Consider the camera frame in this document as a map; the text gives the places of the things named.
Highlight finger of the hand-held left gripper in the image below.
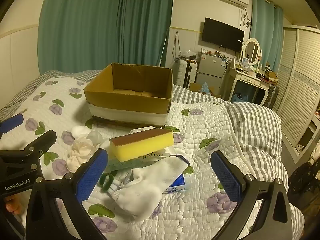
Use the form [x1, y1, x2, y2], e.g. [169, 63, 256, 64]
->
[0, 114, 24, 134]
[15, 130, 57, 164]

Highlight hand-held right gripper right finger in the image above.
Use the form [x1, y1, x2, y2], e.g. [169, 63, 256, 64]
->
[210, 150, 293, 240]

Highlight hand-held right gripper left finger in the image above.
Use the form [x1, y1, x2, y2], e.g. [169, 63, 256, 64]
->
[26, 148, 109, 240]

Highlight clear plastic bag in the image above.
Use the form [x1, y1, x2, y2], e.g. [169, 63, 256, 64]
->
[86, 130, 104, 145]

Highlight cotton pad packet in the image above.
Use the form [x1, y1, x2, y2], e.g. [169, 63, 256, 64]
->
[106, 146, 177, 174]

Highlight blue tissue packet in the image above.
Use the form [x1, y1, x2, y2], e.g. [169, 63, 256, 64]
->
[164, 174, 187, 195]

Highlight white purple sponge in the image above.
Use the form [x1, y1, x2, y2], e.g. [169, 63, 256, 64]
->
[110, 155, 190, 222]

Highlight yellow sponge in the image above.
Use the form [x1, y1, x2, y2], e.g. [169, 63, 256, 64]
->
[109, 128, 174, 162]

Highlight white plastic tray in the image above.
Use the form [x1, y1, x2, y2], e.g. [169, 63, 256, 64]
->
[129, 126, 157, 134]

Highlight cardboard box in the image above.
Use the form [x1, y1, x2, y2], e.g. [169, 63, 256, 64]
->
[83, 63, 173, 128]

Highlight person's left hand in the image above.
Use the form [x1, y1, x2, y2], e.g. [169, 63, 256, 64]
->
[5, 194, 27, 215]

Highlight white floral quilt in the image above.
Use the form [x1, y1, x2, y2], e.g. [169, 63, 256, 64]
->
[0, 76, 305, 240]

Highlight dark floral clothes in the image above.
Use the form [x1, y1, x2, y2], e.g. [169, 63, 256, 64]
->
[287, 142, 320, 205]

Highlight blue plastic basket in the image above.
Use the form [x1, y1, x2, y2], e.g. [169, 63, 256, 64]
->
[231, 92, 250, 103]

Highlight grey checked suitcase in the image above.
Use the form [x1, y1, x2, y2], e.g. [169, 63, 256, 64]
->
[260, 84, 279, 109]

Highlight brown floor carton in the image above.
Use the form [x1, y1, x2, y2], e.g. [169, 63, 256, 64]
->
[189, 81, 215, 97]

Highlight white dressing table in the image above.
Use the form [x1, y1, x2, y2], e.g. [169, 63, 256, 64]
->
[226, 66, 272, 105]

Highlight white ribbed suitcase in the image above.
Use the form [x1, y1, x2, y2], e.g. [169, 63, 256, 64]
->
[175, 59, 198, 89]

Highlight silver fridge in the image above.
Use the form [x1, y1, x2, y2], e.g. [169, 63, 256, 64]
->
[195, 52, 232, 98]

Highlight white slatted wardrobe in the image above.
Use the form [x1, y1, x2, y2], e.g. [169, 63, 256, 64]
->
[271, 25, 320, 163]

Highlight wide green curtain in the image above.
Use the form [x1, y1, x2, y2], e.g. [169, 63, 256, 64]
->
[37, 0, 175, 74]

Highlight oval white mirror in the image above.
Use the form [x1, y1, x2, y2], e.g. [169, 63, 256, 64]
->
[242, 37, 262, 67]

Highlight white mop pole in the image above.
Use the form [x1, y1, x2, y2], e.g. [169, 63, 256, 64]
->
[159, 29, 168, 67]

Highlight narrow green curtain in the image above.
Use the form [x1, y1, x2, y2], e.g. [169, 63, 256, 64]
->
[250, 0, 284, 73]

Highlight hanging wall cables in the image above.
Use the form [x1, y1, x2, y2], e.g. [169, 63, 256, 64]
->
[172, 31, 183, 60]

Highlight black wall television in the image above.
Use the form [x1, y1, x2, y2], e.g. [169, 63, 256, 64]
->
[201, 17, 245, 53]

